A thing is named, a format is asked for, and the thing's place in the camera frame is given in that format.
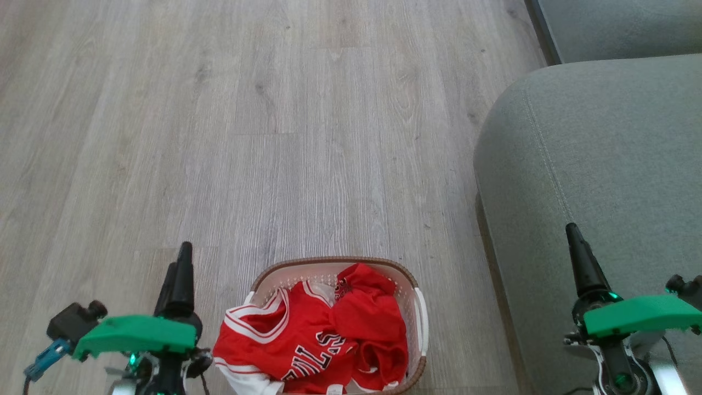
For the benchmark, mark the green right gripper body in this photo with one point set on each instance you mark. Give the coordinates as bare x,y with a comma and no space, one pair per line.
636,315

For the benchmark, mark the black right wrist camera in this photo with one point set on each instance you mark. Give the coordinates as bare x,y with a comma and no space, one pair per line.
688,288

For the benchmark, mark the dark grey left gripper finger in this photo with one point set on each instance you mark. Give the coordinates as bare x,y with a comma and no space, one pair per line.
165,299
185,280

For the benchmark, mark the white laundry basket brown rim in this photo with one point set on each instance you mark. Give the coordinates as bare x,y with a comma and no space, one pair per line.
419,323

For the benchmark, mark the red basketball jersey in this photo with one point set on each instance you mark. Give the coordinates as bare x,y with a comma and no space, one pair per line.
274,340

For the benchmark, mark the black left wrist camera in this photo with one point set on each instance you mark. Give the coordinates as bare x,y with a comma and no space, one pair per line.
71,323

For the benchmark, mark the red shorts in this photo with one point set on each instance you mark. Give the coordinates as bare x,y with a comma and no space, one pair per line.
373,323

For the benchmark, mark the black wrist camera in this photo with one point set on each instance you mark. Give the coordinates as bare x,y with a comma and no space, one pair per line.
688,288
71,323

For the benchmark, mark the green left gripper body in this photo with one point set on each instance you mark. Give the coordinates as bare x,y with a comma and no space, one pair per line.
137,333

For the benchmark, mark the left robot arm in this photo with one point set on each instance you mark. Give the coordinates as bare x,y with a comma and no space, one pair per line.
162,376

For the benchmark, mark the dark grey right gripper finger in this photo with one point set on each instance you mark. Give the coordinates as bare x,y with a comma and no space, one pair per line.
586,269

